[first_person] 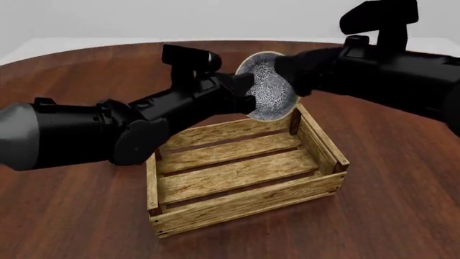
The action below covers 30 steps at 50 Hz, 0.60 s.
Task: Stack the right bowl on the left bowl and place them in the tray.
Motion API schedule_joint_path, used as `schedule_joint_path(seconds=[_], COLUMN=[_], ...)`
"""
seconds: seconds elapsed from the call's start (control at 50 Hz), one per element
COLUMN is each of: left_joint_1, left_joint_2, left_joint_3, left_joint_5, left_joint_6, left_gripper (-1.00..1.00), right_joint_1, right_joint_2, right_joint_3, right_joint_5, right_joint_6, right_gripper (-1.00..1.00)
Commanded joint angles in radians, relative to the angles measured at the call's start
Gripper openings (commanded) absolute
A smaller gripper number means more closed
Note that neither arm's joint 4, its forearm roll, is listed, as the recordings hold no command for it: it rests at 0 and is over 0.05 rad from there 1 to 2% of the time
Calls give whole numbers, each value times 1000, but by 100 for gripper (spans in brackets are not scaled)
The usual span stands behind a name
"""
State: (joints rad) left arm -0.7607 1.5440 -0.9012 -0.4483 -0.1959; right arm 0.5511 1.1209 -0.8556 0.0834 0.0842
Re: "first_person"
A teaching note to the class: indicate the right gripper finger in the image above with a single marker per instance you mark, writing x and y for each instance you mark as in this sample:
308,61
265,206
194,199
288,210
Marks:
305,60
305,82

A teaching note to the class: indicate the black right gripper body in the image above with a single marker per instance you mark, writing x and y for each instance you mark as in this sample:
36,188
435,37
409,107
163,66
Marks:
346,64

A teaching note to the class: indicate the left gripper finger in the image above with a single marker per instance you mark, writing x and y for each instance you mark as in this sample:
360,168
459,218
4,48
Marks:
251,105
243,83

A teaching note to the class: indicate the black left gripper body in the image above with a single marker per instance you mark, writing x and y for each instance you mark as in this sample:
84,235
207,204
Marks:
219,94

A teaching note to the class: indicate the blue patterned ceramic bowl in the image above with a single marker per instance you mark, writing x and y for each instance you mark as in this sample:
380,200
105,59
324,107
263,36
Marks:
269,94

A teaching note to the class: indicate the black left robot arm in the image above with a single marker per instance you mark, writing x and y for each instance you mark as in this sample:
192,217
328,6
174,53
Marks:
72,132

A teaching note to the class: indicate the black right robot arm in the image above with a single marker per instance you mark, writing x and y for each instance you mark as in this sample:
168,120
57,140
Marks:
406,78

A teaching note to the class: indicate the wooden slat tray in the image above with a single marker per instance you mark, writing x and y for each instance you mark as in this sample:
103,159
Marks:
233,175

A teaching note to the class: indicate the left plate on stalk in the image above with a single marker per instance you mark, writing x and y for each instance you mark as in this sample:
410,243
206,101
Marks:
187,56

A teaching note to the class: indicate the plate on stalk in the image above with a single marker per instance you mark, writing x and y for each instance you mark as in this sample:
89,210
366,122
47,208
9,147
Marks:
187,56
384,16

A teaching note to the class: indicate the right plate on stalk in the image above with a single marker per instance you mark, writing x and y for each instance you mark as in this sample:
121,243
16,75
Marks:
384,16

